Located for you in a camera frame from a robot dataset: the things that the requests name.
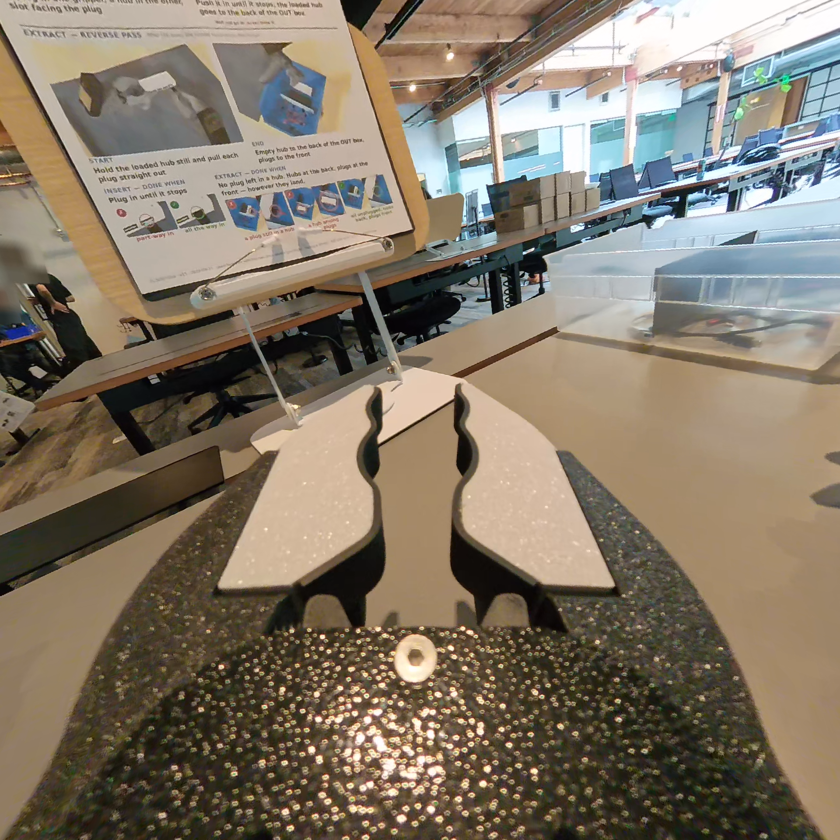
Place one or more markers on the stack of cardboard boxes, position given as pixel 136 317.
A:
pixel 525 197

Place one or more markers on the black office chair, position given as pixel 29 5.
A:
pixel 223 394

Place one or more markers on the wooden top office desk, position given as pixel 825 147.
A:
pixel 197 341
pixel 459 253

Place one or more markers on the clear plastic bin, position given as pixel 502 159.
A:
pixel 590 289

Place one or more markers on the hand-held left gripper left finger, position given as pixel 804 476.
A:
pixel 302 512

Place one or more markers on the beige document stand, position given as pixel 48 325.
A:
pixel 443 213

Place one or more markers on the row of black office chairs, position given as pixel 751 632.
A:
pixel 623 180

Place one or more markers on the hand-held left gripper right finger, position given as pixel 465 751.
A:
pixel 531 518

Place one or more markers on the long white office table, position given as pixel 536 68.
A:
pixel 754 167

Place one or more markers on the printed instruction sheet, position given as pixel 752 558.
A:
pixel 197 131

